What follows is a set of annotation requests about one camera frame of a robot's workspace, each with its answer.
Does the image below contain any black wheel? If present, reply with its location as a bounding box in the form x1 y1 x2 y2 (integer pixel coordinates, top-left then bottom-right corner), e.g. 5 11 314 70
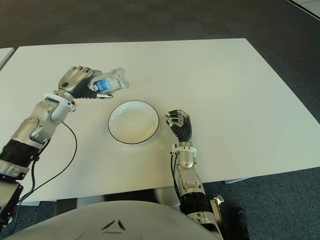
223 206 251 240

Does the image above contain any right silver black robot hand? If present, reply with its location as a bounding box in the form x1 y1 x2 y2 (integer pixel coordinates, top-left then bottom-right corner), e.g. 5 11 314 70
163 108 194 144

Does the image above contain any clear water bottle blue label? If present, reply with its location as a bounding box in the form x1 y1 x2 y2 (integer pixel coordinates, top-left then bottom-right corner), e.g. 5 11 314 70
89 67 131 94

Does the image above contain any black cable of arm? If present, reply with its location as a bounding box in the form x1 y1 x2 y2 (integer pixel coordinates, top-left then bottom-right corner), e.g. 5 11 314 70
169 152 183 201
12 121 78 226

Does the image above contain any metal bracket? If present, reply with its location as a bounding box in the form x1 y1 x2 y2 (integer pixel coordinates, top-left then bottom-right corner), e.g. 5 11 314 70
208 194 225 240

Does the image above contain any white plate black rim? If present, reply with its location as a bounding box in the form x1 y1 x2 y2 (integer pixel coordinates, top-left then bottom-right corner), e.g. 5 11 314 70
107 100 160 145

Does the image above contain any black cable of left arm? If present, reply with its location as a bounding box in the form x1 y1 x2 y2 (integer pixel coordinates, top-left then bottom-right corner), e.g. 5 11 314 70
12 121 78 226

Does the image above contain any white table foot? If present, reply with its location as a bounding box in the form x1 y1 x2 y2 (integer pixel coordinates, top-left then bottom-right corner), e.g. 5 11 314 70
224 176 261 185

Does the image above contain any neighbouring white table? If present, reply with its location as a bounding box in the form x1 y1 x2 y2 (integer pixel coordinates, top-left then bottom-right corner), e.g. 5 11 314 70
0 47 15 71

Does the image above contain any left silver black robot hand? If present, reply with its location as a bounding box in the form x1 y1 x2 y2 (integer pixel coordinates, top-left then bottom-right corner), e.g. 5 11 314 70
57 65 116 101

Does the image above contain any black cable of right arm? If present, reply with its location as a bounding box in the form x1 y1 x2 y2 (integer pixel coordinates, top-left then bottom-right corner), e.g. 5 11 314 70
169 152 183 201

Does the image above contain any grey robot torso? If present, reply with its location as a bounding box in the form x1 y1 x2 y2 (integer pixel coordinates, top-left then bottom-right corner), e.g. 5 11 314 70
7 200 224 240

